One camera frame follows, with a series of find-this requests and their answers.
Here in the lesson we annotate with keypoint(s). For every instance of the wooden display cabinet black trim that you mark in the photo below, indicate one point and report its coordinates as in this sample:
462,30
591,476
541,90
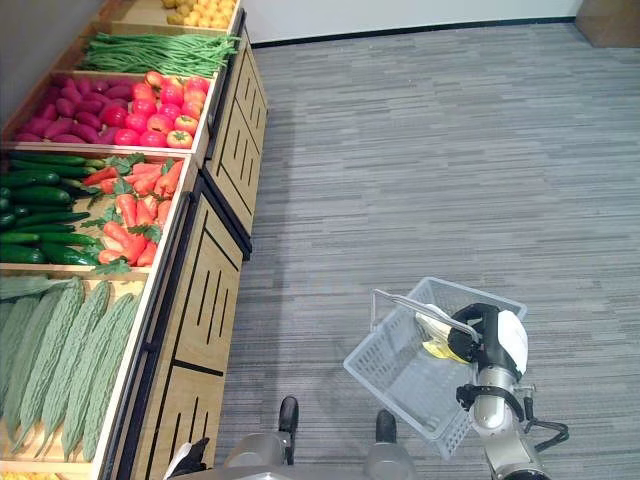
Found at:
242,135
200,320

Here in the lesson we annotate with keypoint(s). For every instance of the dark green cucumber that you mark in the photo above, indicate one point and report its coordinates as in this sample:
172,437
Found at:
45,229
40,208
5,205
7,221
50,159
4,193
42,195
70,239
45,169
50,219
20,254
17,238
67,255
27,178

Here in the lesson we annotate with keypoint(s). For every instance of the orange carrot with leaves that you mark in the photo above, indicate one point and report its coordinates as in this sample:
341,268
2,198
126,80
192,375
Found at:
108,186
117,232
163,212
112,244
140,178
147,168
170,179
135,249
147,255
100,176
151,205
143,213
111,256
127,210
146,186

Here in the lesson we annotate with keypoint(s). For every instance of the wooden produce crate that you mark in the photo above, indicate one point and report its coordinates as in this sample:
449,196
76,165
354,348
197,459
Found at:
70,55
140,12
175,220
206,125
135,345

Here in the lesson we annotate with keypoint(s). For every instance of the dark left robot foot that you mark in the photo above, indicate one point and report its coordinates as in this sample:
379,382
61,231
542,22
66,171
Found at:
288,412

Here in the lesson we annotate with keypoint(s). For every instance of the green bitter gourd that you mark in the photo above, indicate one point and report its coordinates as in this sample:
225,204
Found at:
117,370
80,350
35,350
15,340
97,380
25,286
57,350

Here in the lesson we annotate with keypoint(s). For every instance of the green long beans pile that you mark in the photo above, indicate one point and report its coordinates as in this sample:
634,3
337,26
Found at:
155,54

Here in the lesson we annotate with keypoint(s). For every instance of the yellow lemons pile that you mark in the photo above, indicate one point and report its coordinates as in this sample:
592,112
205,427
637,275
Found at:
212,12

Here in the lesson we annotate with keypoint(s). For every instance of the black baseboard strip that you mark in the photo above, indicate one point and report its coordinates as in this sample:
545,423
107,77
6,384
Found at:
400,31

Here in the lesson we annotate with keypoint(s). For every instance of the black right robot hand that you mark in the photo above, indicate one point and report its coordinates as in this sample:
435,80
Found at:
512,340

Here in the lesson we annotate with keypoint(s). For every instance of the yellow corn cob with husk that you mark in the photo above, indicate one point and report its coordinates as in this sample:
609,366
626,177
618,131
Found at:
436,330

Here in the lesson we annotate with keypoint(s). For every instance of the dark right robot foot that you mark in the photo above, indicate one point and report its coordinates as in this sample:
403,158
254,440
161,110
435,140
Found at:
386,425

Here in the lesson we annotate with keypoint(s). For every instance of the brown cardboard box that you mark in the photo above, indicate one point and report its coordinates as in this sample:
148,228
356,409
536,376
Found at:
610,22

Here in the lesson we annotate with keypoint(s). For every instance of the brown potatoes pile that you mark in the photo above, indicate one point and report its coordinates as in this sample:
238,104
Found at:
176,15

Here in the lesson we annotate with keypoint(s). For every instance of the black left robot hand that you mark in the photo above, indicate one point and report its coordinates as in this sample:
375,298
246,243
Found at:
196,457

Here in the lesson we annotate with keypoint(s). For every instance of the dark robot foot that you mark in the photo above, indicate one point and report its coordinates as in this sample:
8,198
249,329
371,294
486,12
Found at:
386,425
288,412

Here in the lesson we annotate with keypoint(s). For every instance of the purple sweet potato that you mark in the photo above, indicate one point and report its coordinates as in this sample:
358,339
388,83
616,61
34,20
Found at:
89,120
121,82
118,92
108,135
65,107
48,111
62,80
35,126
83,86
93,98
27,137
85,133
58,128
100,86
52,95
67,139
70,93
113,104

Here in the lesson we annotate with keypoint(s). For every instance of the yellow produce pile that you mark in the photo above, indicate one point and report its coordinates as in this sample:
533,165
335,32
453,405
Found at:
27,476

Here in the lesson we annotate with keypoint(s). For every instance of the white plastic shopping basket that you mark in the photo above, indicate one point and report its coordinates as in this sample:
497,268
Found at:
400,370

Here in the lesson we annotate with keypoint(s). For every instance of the silver right robot leg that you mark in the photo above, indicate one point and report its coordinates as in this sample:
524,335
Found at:
387,460

